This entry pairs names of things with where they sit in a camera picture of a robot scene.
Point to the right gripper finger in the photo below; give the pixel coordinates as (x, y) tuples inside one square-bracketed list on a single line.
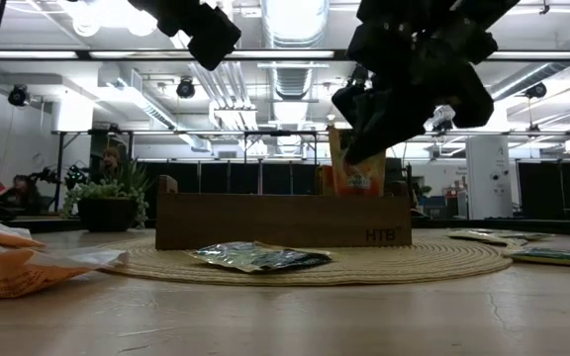
[(349, 104), (394, 118)]

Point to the wooden tea box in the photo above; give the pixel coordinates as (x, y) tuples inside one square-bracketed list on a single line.
[(265, 222)]

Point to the black ceiling spotlight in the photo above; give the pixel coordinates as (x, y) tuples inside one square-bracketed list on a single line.
[(18, 95), (185, 88), (536, 90)]

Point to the white column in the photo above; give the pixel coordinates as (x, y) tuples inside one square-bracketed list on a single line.
[(488, 178)]

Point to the black partition panel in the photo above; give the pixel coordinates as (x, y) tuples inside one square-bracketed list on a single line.
[(542, 188), (245, 178)]

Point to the round woven placemat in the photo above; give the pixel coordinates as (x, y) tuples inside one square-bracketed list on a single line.
[(413, 262)]

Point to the person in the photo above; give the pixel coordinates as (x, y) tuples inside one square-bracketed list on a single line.
[(23, 190), (112, 163)]

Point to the potted green succulent plant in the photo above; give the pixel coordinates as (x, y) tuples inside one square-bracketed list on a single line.
[(107, 213)]

